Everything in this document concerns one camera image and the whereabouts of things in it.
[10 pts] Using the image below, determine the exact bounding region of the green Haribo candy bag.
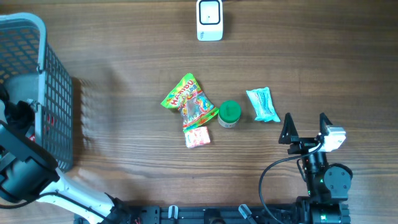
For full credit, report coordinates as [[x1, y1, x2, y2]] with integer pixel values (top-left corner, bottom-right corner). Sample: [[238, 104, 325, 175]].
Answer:
[[161, 73, 219, 133]]

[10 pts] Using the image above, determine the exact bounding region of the white barcode scanner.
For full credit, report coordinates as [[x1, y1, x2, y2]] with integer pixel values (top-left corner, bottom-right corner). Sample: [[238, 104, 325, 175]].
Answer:
[[196, 0, 223, 42]]

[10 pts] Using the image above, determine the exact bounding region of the mint wet wipes packet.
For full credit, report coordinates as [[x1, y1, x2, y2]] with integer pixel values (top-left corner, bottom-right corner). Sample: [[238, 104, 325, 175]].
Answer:
[[246, 87, 280, 123]]

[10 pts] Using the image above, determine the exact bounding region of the green lid small jar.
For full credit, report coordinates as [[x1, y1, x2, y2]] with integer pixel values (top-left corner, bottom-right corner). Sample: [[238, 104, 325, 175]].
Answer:
[[218, 100, 242, 128]]

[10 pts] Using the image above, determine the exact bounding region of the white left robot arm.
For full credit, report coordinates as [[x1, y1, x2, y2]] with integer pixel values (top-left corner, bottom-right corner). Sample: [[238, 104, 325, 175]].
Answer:
[[1, 86, 133, 223]]

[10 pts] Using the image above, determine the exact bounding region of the grey plastic mesh basket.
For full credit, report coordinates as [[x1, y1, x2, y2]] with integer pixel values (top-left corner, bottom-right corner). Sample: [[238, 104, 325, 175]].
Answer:
[[1, 12, 73, 172]]

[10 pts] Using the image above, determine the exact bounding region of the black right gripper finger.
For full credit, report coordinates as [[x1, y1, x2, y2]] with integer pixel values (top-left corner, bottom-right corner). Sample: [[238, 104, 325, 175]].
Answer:
[[278, 113, 299, 144], [320, 113, 333, 136]]

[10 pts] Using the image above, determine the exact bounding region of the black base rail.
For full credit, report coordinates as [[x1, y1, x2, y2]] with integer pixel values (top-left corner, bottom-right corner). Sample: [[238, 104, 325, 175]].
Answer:
[[74, 203, 299, 224]]

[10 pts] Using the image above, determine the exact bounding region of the small orange white box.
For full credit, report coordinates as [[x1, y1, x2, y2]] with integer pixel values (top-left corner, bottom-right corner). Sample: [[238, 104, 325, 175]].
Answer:
[[185, 126, 211, 148]]

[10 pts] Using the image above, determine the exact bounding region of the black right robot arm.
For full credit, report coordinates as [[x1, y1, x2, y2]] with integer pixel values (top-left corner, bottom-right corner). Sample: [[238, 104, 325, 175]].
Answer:
[[279, 113, 353, 224]]

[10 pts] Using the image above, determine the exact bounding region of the red snack stick packet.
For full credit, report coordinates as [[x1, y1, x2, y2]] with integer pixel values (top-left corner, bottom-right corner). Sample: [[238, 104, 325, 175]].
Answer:
[[27, 116, 57, 142]]

